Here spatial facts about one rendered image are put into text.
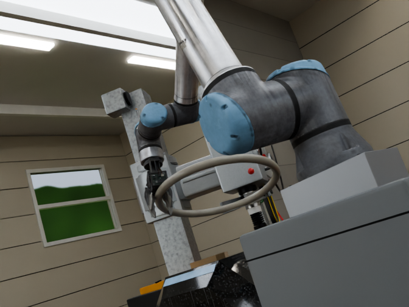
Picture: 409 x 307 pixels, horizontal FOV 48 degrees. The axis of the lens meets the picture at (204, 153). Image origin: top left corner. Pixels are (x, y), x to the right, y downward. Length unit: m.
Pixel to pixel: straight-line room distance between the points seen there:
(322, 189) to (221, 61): 0.38
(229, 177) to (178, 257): 0.87
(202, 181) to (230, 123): 2.04
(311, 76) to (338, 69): 6.32
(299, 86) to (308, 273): 0.42
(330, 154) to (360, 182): 0.10
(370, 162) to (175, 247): 2.15
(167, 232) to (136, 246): 6.80
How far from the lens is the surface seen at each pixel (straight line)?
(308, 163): 1.10
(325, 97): 1.13
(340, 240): 0.96
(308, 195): 1.08
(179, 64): 1.63
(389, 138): 7.12
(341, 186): 1.04
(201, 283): 1.92
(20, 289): 8.39
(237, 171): 2.34
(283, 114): 1.06
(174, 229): 3.03
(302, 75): 1.14
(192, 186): 3.03
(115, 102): 3.19
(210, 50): 1.14
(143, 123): 1.68
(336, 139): 1.10
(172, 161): 3.10
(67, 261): 8.87
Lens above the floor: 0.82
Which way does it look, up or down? 12 degrees up
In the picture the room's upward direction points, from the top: 18 degrees counter-clockwise
